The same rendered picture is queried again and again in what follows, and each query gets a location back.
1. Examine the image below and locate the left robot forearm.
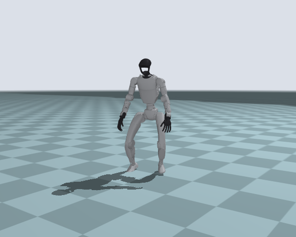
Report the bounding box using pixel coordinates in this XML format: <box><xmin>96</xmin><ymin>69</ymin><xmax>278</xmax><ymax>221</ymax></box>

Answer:
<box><xmin>163</xmin><ymin>95</ymin><xmax>171</xmax><ymax>117</ymax></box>

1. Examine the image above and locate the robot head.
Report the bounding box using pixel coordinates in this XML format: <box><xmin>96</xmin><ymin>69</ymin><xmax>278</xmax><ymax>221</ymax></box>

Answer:
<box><xmin>139</xmin><ymin>58</ymin><xmax>153</xmax><ymax>79</ymax></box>

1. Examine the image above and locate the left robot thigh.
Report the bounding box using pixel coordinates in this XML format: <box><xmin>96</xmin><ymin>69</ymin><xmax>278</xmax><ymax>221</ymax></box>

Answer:
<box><xmin>155</xmin><ymin>112</ymin><xmax>166</xmax><ymax>149</ymax></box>

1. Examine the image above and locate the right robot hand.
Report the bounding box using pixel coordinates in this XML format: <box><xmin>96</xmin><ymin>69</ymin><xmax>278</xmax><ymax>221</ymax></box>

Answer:
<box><xmin>117</xmin><ymin>112</ymin><xmax>126</xmax><ymax>131</ymax></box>

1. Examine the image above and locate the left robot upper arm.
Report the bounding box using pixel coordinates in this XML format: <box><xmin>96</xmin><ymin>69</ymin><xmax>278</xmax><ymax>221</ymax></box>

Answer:
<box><xmin>155</xmin><ymin>78</ymin><xmax>167</xmax><ymax>102</ymax></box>

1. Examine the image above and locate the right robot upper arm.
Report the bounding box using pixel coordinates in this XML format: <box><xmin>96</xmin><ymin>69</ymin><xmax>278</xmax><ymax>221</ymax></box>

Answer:
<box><xmin>126</xmin><ymin>77</ymin><xmax>138</xmax><ymax>101</ymax></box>

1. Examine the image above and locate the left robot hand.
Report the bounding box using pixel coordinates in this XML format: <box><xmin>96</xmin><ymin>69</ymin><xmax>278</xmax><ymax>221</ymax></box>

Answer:
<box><xmin>160</xmin><ymin>114</ymin><xmax>171</xmax><ymax>132</ymax></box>

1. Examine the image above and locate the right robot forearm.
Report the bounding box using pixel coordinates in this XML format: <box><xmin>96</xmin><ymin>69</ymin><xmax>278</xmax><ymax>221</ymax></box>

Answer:
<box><xmin>120</xmin><ymin>99</ymin><xmax>131</xmax><ymax>115</ymax></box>

